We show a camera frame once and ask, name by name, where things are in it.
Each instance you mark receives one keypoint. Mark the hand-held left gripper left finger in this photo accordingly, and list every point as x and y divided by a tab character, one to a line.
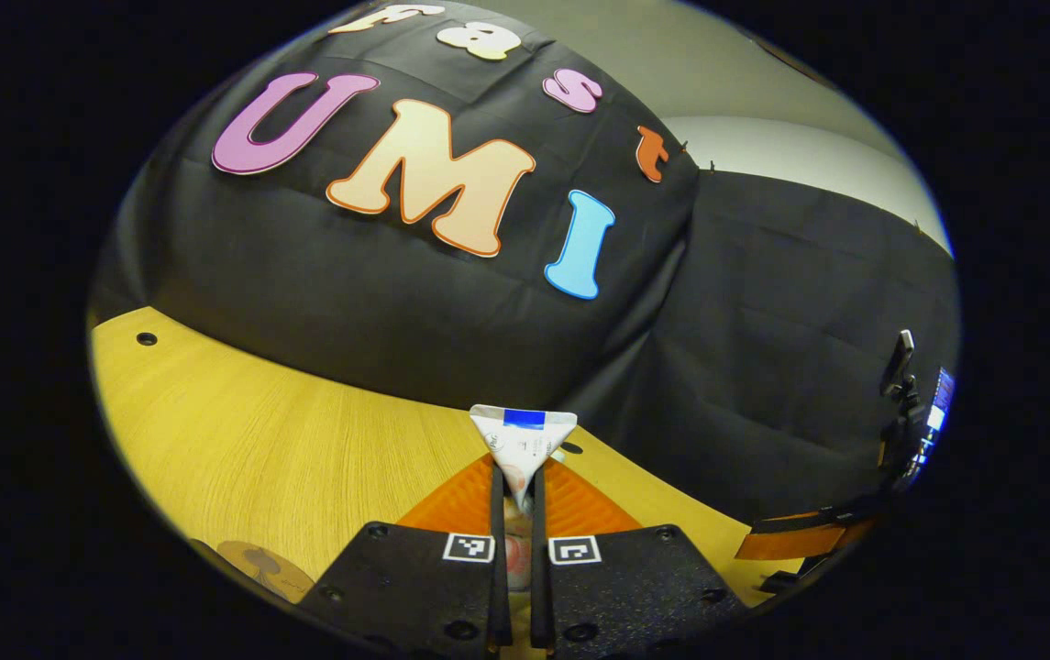
414	587

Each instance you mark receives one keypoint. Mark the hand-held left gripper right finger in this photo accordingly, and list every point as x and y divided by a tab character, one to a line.
625	587

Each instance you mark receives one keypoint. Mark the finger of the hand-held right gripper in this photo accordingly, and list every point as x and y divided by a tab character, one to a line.
795	573
800	539

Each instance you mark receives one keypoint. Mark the round brown coaster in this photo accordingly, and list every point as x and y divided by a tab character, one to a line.
259	561

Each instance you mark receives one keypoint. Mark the white toothpaste tube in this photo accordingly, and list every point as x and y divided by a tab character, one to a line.
523	442

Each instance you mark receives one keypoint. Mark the yellow wooden desktop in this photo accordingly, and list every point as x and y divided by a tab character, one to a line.
286	440

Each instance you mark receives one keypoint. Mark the lit blue screen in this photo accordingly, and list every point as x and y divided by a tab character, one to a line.
939	403

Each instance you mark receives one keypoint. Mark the black backdrop cloth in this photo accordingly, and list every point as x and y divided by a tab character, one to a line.
396	302

